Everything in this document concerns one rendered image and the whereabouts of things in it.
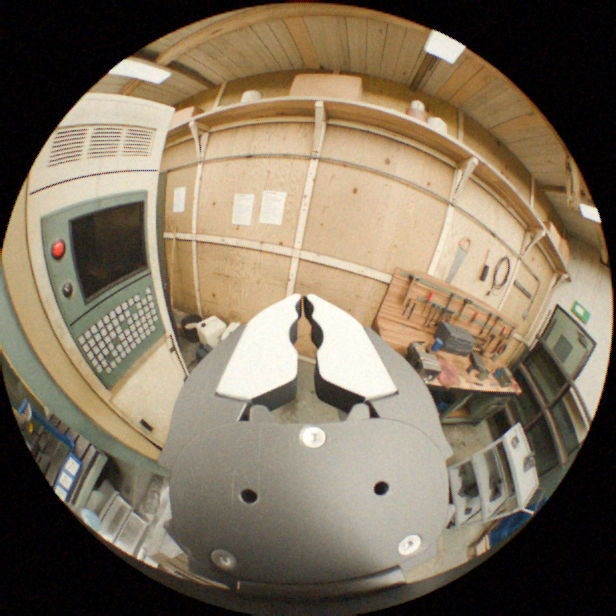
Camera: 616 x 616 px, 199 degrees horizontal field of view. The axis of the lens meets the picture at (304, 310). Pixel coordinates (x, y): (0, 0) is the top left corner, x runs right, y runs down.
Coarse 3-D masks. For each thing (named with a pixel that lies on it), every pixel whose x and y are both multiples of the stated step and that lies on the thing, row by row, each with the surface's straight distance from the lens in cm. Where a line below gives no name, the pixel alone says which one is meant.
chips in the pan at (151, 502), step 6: (156, 474) 113; (156, 480) 112; (162, 480) 112; (156, 486) 113; (150, 492) 116; (156, 492) 114; (144, 498) 119; (150, 498) 115; (156, 498) 113; (144, 504) 118; (150, 504) 116; (156, 504) 114; (144, 510) 120; (150, 510) 116; (156, 510) 114
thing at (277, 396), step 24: (264, 312) 9; (288, 312) 9; (264, 336) 8; (288, 336) 8; (240, 360) 7; (264, 360) 7; (288, 360) 7; (240, 384) 6; (264, 384) 6; (288, 384) 6
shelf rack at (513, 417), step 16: (544, 320) 326; (528, 368) 369; (560, 368) 306; (576, 368) 304; (512, 400) 382; (544, 400) 337; (512, 416) 345; (560, 432) 354; (496, 448) 341; (560, 448) 321; (576, 448) 359; (560, 464) 312
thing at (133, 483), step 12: (108, 456) 119; (108, 468) 123; (120, 468) 113; (132, 468) 104; (120, 480) 117; (132, 480) 108; (144, 480) 110; (120, 492) 122; (132, 492) 112; (144, 492) 117; (132, 504) 118
